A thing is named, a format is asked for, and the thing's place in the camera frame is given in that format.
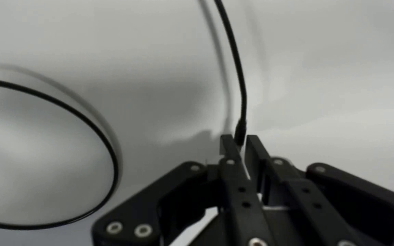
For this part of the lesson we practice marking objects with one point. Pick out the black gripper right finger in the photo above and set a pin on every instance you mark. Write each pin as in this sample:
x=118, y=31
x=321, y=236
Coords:
x=334, y=205

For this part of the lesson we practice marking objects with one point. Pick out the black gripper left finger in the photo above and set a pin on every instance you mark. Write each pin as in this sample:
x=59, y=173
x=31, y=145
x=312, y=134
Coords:
x=184, y=200

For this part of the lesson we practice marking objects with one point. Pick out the white whiteboard sheet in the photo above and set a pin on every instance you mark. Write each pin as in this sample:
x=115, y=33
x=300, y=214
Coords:
x=321, y=69

